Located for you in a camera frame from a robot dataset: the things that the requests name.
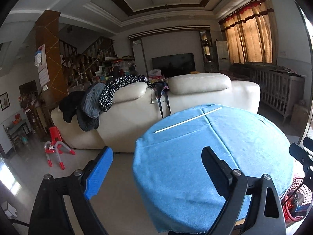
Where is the grey knit garment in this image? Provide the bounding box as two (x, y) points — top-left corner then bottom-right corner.
(81, 82), (106, 119)

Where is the blue lanyard strap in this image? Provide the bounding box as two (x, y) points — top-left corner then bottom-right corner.
(152, 80), (172, 119)

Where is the white standing air conditioner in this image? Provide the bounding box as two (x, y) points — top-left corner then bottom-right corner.
(215, 40), (230, 71)

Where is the red plastic mesh basket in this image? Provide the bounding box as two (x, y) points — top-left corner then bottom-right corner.
(281, 177), (312, 228)

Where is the wooden staircase railing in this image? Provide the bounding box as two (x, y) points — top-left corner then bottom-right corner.
(59, 36), (115, 88)

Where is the white baby crib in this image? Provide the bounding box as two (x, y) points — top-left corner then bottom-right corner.
(231, 62), (306, 125)

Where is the white thin stick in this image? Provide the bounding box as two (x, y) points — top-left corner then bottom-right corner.
(154, 107), (222, 134)

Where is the cream leather sofa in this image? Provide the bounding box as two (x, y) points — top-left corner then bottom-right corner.
(50, 73), (261, 153)

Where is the black white spotted garment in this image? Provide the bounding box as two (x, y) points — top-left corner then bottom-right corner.
(98, 75), (153, 112)

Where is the orange window curtain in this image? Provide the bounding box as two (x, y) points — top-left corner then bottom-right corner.
(219, 0), (279, 64)

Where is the blue table cloth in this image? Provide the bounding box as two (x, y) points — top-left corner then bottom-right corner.
(133, 104), (294, 234)

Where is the red white kids chair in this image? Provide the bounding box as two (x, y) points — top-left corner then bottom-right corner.
(44, 126), (76, 170)

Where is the black garment on sofa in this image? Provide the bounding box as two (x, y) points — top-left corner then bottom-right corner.
(58, 91), (100, 132)

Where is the black flat television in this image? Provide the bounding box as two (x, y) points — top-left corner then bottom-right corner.
(152, 53), (196, 78)

